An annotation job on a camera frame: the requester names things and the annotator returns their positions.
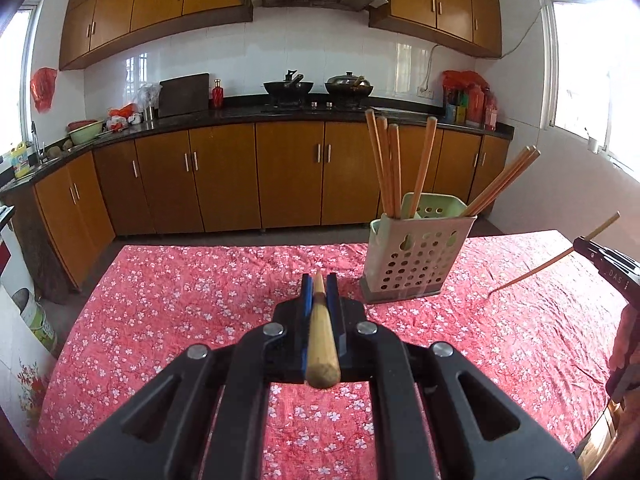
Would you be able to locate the dark cutting board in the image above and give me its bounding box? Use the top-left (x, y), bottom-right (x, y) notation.
top-left (158, 73), bottom-right (211, 118)

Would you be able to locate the pale green perforated utensil holder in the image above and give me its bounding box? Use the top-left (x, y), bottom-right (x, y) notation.
top-left (361, 192), bottom-right (478, 305)

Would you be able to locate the blue container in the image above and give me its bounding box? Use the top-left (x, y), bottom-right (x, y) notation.
top-left (445, 87), bottom-right (468, 123)

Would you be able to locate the white floral cabinet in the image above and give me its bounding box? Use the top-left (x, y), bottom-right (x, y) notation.
top-left (0, 280), bottom-right (56, 431)

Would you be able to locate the large red plastic bag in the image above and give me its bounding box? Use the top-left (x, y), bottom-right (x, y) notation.
top-left (441, 70), bottom-right (491, 98)

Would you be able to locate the wooden lower cabinet row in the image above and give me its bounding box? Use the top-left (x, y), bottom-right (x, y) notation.
top-left (32, 120), bottom-right (511, 291)

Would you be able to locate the gas stove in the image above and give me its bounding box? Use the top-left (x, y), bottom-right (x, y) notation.
top-left (260, 102), bottom-right (381, 113)

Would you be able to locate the green basin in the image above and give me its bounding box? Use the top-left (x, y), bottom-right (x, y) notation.
top-left (67, 120), bottom-right (106, 146)

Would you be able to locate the white and green bucket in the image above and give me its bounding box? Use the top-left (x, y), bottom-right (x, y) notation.
top-left (15, 287), bottom-right (58, 356)

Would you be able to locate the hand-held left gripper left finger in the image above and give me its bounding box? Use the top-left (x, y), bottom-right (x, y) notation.
top-left (55, 272), bottom-right (315, 480)

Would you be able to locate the wooden chopstick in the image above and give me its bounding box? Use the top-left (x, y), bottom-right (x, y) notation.
top-left (376, 116), bottom-right (397, 217)
top-left (365, 108), bottom-right (393, 216)
top-left (487, 211), bottom-right (621, 295)
top-left (464, 146), bottom-right (532, 214)
top-left (306, 270), bottom-right (342, 390)
top-left (388, 123), bottom-right (403, 220)
top-left (411, 116), bottom-right (439, 220)
top-left (469, 147), bottom-right (538, 217)
top-left (473, 150), bottom-right (542, 218)

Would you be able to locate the small red plastic bag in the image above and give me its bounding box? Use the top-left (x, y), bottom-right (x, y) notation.
top-left (107, 104), bottom-right (138, 131)

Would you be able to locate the black pot with steel lid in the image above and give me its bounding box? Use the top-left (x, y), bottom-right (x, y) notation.
top-left (325, 72), bottom-right (375, 106)

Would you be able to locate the red plastic bag on wall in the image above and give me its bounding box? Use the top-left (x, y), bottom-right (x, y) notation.
top-left (30, 66), bottom-right (58, 113)

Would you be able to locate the narrow window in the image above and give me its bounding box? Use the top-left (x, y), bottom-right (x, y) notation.
top-left (0, 2), bottom-right (43, 166)

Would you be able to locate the wooden upper cabinet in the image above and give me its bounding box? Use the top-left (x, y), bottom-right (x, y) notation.
top-left (59, 0), bottom-right (253, 71)
top-left (369, 0), bottom-right (502, 59)

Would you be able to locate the red floral tablecloth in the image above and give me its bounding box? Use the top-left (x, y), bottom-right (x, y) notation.
top-left (30, 230), bottom-right (640, 480)

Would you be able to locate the wide window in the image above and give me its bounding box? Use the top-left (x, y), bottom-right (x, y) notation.
top-left (539, 0), bottom-right (640, 181)

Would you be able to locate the clear plastic bag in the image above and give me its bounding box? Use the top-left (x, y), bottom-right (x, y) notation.
top-left (136, 82), bottom-right (162, 121)

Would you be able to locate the yellow detergent bottle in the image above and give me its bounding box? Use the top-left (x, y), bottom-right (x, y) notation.
top-left (12, 142), bottom-right (32, 179)

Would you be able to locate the black kitchen countertop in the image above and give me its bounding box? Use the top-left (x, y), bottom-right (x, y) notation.
top-left (0, 95), bottom-right (516, 196)

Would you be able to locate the person's right hand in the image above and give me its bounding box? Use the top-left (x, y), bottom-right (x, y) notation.
top-left (609, 305), bottom-right (640, 375)

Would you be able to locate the orange bottle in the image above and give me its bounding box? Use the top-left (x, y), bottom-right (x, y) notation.
top-left (467, 85), bottom-right (485, 126)

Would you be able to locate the black wok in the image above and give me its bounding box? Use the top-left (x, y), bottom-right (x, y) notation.
top-left (263, 71), bottom-right (315, 106)

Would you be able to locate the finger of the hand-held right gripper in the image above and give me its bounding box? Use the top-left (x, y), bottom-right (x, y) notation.
top-left (573, 237), bottom-right (608, 271)

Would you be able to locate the white power cable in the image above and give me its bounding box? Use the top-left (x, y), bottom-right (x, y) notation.
top-left (425, 44), bottom-right (443, 91)

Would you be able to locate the steel faucet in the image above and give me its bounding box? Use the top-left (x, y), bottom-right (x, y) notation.
top-left (30, 121), bottom-right (45, 163)

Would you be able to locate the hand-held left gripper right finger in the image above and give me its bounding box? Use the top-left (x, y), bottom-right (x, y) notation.
top-left (327, 272), bottom-right (583, 480)

